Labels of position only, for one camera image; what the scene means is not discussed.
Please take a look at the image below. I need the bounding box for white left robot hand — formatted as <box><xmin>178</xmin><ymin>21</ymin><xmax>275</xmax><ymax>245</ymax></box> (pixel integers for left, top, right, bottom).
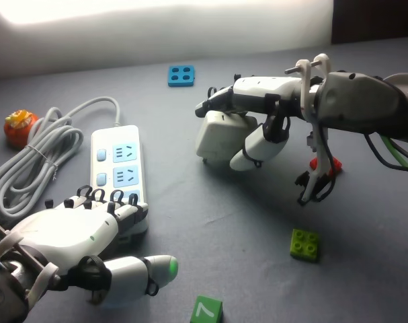
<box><xmin>8</xmin><ymin>184</ymin><xmax>179</xmax><ymax>306</ymax></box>

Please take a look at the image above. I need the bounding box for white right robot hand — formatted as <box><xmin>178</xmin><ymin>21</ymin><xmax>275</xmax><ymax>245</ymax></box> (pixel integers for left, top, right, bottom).
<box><xmin>194</xmin><ymin>72</ymin><xmax>305</xmax><ymax>172</ymax></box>

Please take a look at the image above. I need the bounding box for white power adapter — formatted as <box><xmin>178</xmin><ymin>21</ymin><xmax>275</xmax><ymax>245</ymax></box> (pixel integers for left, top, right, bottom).
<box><xmin>196</xmin><ymin>110</ymin><xmax>259</xmax><ymax>166</ymax></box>

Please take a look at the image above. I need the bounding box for grey power strip cord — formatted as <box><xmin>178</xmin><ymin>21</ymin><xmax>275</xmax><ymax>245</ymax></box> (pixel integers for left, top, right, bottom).
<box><xmin>0</xmin><ymin>96</ymin><xmax>122</xmax><ymax>218</ymax></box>

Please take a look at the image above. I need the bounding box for white power strip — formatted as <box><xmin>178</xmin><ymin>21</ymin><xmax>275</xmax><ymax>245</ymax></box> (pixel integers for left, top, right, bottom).
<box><xmin>90</xmin><ymin>124</ymin><xmax>150</xmax><ymax>234</ymax></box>

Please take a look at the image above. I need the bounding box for blue four-hole block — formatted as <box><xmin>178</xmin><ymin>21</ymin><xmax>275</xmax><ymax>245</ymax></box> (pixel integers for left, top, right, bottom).
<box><xmin>167</xmin><ymin>65</ymin><xmax>197</xmax><ymax>87</ymax></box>

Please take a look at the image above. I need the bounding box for red toy brick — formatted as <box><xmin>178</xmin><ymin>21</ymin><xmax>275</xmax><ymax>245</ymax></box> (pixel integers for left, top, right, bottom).
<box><xmin>309</xmin><ymin>157</ymin><xmax>343</xmax><ymax>178</ymax></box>

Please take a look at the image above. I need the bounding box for orange toy fruit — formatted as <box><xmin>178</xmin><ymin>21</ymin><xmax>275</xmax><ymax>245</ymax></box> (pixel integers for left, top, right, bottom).
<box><xmin>3</xmin><ymin>108</ymin><xmax>40</xmax><ymax>148</ymax></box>

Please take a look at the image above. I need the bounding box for grey table cloth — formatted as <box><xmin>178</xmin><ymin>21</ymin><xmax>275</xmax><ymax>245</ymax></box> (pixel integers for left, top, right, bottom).
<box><xmin>0</xmin><ymin>42</ymin><xmax>408</xmax><ymax>323</ymax></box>

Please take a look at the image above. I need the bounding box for white backdrop sheet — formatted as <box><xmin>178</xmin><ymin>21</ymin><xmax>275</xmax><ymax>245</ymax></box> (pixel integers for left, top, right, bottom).
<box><xmin>0</xmin><ymin>0</ymin><xmax>335</xmax><ymax>81</ymax></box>

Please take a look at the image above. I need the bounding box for lime green toy brick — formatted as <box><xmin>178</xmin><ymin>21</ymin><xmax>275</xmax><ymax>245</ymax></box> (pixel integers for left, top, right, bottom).
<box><xmin>290</xmin><ymin>228</ymin><xmax>321</xmax><ymax>264</ymax></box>

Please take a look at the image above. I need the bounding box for green cube with number 7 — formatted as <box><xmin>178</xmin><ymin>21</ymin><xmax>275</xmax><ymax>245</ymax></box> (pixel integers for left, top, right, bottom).
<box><xmin>191</xmin><ymin>295</ymin><xmax>224</xmax><ymax>323</ymax></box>

